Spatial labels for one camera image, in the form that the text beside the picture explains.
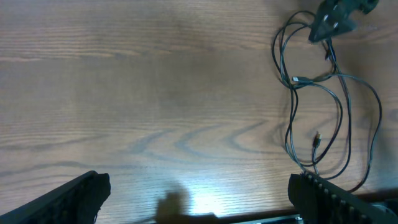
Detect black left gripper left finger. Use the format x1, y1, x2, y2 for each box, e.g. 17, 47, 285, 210
1, 170, 111, 224

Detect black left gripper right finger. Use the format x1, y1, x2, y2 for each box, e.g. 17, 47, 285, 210
288, 172, 397, 224

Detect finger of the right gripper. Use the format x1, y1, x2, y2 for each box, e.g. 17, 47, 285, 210
308, 0, 379, 43

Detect black cable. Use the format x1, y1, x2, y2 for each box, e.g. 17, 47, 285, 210
271, 10, 383, 194

